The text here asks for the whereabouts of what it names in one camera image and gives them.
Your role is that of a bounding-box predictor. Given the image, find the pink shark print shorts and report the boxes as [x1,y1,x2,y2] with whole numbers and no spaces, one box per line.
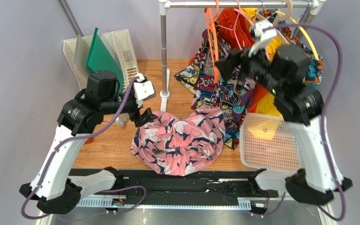
[130,106,225,176]

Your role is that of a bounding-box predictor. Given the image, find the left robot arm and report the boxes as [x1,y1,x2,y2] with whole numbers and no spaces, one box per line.
[19,70,156,219]

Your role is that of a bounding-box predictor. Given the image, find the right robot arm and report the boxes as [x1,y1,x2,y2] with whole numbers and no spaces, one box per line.
[214,45,353,206]

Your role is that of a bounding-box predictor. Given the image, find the comic print shorts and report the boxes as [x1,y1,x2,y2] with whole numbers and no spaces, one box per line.
[174,30,255,150]

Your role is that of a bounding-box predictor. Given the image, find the beige wooden hanger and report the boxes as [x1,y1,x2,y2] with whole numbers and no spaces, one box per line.
[255,0,297,47]

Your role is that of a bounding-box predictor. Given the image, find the yellow shorts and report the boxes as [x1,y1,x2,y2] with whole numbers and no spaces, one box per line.
[241,7,289,116]

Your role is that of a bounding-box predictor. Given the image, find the orange plastic hanger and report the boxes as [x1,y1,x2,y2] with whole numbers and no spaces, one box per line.
[204,0,220,83]

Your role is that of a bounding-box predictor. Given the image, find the blue orange patterned shorts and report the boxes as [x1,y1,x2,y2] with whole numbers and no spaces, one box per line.
[268,18,323,88]

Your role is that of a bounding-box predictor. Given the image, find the pink plastic hanger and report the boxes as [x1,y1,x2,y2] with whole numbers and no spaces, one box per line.
[217,8,255,50]

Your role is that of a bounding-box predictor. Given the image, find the yellow plastic hanger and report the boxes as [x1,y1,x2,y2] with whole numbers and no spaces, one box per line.
[275,10,319,60]

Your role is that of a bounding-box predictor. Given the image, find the yellow cup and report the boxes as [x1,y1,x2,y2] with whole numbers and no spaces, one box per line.
[115,113,129,127]

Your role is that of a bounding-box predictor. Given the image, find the red cube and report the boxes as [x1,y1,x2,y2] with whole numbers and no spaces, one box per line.
[84,138,93,144]

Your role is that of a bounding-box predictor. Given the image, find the green plastic board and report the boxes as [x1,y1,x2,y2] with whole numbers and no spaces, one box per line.
[86,28,124,92]

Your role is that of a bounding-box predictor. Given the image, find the white plastic laundry basket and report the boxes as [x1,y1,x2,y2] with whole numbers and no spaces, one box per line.
[239,113,305,172]

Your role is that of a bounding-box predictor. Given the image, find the metal clothes rack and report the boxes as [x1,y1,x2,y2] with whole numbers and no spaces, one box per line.
[157,0,327,113]

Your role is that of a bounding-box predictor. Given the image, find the grey plastic board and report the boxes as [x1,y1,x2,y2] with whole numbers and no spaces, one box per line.
[71,34,93,91]

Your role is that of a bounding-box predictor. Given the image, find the white plastic file rack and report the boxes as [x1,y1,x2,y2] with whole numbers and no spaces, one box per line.
[63,29,139,91]

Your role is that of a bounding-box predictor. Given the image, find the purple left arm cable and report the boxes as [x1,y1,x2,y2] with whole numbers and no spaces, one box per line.
[20,76,148,221]

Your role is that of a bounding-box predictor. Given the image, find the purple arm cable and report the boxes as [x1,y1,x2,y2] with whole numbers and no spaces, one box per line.
[20,76,148,221]
[250,23,346,222]

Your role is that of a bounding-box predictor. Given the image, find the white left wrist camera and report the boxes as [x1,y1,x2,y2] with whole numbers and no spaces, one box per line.
[133,73,157,101]

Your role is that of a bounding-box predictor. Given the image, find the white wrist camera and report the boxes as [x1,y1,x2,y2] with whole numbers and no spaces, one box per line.
[248,20,277,57]
[133,73,157,101]

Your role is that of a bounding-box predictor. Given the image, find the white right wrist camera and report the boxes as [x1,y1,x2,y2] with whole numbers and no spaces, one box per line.
[248,20,277,57]

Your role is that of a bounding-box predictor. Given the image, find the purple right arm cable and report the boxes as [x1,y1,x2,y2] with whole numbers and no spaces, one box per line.
[250,23,346,222]

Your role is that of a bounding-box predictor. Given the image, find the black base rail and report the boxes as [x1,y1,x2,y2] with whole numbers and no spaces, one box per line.
[69,168,279,207]

